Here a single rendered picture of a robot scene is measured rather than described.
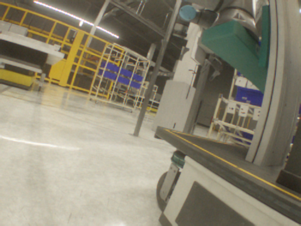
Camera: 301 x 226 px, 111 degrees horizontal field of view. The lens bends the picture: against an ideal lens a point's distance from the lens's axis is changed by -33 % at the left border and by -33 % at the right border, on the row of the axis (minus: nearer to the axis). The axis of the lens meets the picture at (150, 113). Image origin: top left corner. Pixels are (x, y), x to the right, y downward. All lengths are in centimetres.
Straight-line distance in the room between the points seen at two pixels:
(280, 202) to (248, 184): 8
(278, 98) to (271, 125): 8
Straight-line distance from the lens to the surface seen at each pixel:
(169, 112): 244
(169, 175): 60
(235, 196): 34
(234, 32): 50
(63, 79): 812
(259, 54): 61
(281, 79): 54
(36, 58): 308
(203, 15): 96
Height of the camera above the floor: 39
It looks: 3 degrees down
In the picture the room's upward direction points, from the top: 18 degrees clockwise
